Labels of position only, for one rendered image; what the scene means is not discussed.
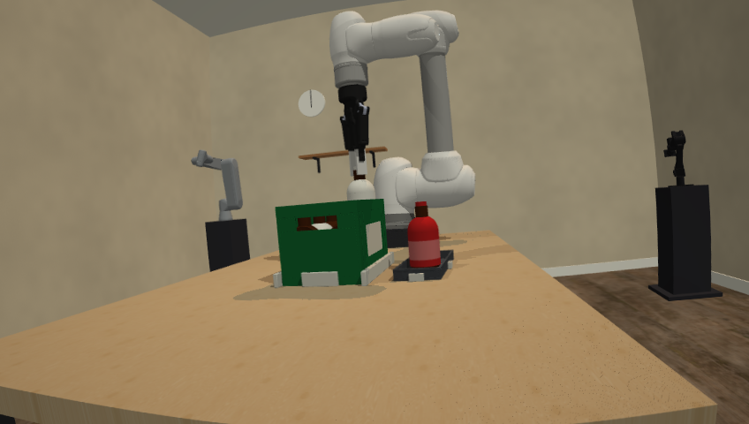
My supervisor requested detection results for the red bottle with pale label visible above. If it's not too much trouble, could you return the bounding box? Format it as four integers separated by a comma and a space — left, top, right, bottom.
407, 201, 441, 268

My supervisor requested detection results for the white bottle with grey label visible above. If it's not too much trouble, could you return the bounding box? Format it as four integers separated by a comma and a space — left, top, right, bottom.
347, 166, 375, 201
312, 216, 332, 230

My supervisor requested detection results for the brown bottle with cream cap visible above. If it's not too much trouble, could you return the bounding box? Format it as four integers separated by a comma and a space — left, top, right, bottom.
297, 217, 318, 231

